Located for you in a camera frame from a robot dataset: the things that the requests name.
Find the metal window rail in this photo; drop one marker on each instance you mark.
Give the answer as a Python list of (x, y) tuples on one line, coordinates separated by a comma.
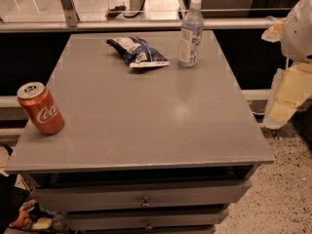
[(132, 25)]

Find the orange object on floor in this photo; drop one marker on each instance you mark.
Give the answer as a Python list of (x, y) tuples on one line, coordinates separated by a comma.
[(22, 220)]

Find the metal support post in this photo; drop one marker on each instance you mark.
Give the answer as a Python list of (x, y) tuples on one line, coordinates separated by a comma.
[(70, 14)]

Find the top grey drawer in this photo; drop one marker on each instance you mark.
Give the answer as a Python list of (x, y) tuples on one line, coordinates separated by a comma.
[(140, 196)]

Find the grey drawer cabinet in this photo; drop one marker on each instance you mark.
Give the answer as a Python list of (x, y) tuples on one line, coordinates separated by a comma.
[(126, 127)]

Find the blue white chip bag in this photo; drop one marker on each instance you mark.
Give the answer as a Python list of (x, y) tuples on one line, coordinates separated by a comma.
[(137, 52)]

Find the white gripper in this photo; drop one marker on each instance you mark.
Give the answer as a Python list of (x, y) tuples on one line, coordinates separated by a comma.
[(297, 33)]

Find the grey drawer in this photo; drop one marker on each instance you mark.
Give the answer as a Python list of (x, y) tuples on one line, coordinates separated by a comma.
[(145, 219), (140, 196)]

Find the clear plastic water bottle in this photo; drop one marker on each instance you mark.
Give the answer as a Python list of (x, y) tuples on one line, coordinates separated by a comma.
[(191, 34)]

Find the red coke can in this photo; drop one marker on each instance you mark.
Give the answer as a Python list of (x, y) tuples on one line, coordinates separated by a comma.
[(41, 108)]

